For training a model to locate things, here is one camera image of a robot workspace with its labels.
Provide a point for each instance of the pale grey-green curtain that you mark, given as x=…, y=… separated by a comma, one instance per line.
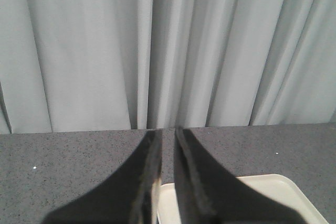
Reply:
x=86, y=65

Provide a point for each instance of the cream rectangular plastic tray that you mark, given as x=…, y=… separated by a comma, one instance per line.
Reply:
x=274, y=186

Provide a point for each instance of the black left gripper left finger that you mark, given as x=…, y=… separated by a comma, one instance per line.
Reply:
x=129, y=195

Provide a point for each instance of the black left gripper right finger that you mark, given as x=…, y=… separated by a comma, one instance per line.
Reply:
x=208, y=193

